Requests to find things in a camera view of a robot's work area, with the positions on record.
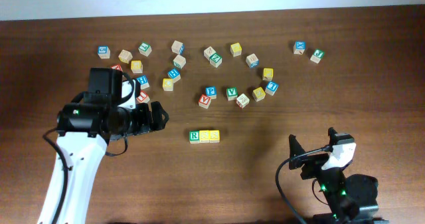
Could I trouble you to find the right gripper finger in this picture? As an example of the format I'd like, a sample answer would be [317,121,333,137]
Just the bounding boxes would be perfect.
[328,127,337,148]
[288,134,305,161]

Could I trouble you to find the green R block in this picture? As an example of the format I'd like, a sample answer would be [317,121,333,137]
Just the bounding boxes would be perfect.
[189,130,200,144]

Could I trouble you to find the yellow S block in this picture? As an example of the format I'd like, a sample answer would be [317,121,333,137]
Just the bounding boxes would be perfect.
[199,130,210,143]

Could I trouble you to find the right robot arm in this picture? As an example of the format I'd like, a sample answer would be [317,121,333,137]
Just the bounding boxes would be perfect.
[289,127,388,223]

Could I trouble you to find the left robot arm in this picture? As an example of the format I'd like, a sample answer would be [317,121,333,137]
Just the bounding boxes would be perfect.
[38,68,169,223]

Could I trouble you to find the red I block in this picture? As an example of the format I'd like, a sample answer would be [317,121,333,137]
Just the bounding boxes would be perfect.
[136,91,150,103]

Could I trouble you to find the blue H block left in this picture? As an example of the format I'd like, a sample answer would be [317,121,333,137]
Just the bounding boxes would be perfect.
[136,75,150,90]

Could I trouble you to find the blue h block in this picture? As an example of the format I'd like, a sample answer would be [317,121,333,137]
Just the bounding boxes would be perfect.
[167,68,181,83]
[136,75,150,90]

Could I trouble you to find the blue H block centre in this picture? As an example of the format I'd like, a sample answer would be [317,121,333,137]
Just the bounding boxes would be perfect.
[167,68,181,83]

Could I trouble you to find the red V block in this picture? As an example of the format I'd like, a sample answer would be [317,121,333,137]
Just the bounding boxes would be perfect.
[199,94,212,109]

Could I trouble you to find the red A block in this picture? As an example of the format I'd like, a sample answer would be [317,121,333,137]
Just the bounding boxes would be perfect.
[111,64,123,71]

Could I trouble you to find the blue P block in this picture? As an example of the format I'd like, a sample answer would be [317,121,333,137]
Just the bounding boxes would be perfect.
[205,86,217,99]

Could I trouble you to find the wood block green side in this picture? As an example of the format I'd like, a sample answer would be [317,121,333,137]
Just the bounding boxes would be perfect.
[173,55,187,69]

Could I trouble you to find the plain wood block yellow-side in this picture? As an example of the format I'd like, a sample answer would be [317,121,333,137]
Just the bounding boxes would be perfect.
[118,50,133,64]

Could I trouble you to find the blue T block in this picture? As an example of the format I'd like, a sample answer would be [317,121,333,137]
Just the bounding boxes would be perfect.
[265,81,279,96]

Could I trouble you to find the green L block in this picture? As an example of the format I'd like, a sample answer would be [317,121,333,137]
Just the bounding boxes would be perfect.
[138,42,152,56]

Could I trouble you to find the wood block red edge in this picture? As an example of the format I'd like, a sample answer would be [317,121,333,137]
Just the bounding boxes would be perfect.
[236,94,250,108]

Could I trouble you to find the blue top block far-left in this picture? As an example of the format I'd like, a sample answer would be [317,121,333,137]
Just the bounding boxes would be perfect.
[97,46,110,59]

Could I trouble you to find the wood block blue D side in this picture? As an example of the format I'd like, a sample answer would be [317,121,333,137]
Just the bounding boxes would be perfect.
[171,41,185,55]

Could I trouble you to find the green V block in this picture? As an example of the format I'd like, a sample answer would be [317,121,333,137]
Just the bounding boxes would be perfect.
[226,87,238,101]

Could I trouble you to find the green J block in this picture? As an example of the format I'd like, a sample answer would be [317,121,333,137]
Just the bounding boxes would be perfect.
[310,49,325,64]

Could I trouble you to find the green Z block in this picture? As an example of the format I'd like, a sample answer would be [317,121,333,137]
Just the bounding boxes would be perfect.
[209,53,222,68]

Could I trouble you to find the plain wood block by Z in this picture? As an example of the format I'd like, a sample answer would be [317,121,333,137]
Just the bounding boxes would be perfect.
[203,47,216,60]

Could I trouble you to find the blue X block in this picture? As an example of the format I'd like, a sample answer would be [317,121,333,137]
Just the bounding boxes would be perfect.
[293,41,306,55]

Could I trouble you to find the wood block blue bottom side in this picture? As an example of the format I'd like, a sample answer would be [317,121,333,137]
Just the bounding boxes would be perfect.
[246,53,259,68]

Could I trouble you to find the yellow block top row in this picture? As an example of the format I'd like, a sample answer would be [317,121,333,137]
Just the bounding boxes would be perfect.
[230,43,242,57]

